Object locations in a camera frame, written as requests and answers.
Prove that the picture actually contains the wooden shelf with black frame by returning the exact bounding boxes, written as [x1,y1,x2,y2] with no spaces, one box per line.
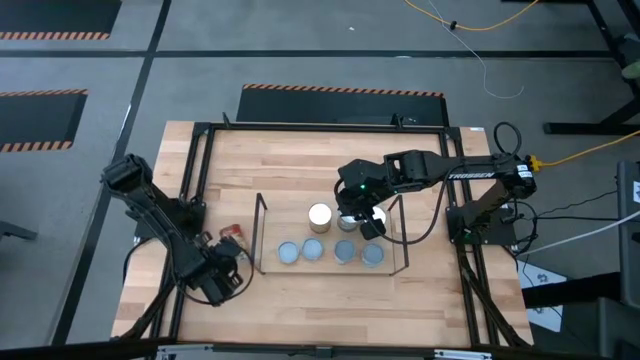
[247,191,410,277]

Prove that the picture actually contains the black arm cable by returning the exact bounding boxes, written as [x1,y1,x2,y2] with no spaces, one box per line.
[372,172,452,247]
[169,252,256,308]

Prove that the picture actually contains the black floor cables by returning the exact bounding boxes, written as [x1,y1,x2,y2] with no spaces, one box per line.
[499,188,620,256]

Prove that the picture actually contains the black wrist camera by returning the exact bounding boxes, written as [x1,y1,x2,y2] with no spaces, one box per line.
[359,219,387,241]
[202,277,228,307]

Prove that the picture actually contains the yellow labelled tall can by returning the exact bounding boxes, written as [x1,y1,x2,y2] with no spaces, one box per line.
[336,212,361,234]

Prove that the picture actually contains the black desk leg frame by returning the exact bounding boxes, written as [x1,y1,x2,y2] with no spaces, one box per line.
[542,0,640,137]

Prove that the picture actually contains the black front crossbar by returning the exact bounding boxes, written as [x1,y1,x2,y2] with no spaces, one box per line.
[0,335,640,360]

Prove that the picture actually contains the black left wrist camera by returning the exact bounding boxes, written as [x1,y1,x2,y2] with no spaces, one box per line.
[202,277,228,307]

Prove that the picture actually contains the white floor sheet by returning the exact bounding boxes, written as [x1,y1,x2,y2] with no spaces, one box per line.
[516,259,572,335]

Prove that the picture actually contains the short mushrooms can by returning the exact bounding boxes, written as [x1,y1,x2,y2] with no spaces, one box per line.
[276,240,301,266]

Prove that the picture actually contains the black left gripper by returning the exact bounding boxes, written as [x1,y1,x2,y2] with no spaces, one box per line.
[193,238,253,287]

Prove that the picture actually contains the yellow green beans can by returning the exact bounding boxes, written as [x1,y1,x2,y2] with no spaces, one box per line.
[307,201,334,235]

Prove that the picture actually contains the thick grey cable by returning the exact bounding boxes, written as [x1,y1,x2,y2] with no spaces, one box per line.
[517,208,640,257]

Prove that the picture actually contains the black hazard-striped floor mat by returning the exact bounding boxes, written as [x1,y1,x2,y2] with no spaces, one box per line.
[235,83,450,127]
[0,0,124,41]
[0,88,89,154]

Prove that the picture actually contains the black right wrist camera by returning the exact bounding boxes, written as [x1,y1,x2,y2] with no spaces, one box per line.
[359,219,387,241]

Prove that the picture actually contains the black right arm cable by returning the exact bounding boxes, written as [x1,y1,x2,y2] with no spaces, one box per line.
[372,172,452,247]

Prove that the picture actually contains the black stand foot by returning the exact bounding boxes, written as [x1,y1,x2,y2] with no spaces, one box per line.
[0,219,39,242]

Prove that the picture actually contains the thin white cable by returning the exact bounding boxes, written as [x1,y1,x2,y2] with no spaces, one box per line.
[425,0,526,100]

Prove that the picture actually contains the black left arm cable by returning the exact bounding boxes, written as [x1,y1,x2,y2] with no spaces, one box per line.
[169,252,256,308]

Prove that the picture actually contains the dark grey cabinet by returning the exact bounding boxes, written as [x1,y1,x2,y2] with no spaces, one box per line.
[616,159,640,307]

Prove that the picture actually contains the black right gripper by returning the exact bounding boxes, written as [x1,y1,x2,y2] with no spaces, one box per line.
[335,159,389,219]

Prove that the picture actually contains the fresh sliced carrots can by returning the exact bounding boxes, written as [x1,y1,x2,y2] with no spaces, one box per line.
[360,242,386,269]

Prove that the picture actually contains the short salmon can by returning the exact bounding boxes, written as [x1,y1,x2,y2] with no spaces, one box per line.
[300,236,326,262]

